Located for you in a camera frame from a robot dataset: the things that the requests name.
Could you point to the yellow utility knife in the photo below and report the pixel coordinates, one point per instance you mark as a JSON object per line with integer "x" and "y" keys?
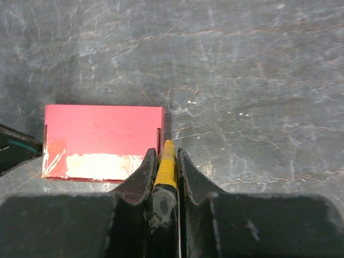
{"x": 162, "y": 217}

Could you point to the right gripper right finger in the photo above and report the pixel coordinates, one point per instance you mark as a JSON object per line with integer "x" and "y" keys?
{"x": 217, "y": 223}

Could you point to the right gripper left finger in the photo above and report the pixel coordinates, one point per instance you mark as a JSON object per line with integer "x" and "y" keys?
{"x": 108, "y": 224}

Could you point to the pink express box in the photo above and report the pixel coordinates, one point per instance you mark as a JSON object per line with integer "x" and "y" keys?
{"x": 99, "y": 143}

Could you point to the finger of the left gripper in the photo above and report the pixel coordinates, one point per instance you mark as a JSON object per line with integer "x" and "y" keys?
{"x": 17, "y": 148}

